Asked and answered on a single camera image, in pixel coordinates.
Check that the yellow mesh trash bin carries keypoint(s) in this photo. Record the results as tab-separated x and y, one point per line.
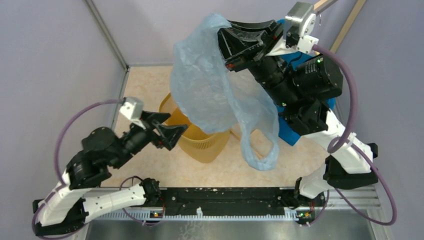
202	147

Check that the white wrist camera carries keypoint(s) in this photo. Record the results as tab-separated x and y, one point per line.
298	26
132	109

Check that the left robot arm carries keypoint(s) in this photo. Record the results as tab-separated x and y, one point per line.
67	209

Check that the white cable duct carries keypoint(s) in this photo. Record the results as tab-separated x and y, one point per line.
148	216

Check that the blue plastic trash bag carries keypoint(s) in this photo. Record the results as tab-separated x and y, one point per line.
215	99

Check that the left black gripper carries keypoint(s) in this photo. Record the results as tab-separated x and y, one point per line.
170	133

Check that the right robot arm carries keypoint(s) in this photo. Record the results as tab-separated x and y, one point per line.
347	168

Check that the blue t-shirt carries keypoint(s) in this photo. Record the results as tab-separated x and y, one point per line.
307	92

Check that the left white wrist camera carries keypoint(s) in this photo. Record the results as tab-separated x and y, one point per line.
132	109

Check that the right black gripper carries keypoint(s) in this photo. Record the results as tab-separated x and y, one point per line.
262	53

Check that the metal corner post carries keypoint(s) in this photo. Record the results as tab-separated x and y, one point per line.
104	30

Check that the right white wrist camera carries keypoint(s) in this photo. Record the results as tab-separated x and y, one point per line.
298	26

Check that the wooden clothes rack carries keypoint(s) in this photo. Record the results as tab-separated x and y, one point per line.
344	23

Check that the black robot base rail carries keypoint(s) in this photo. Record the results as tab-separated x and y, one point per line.
234	201

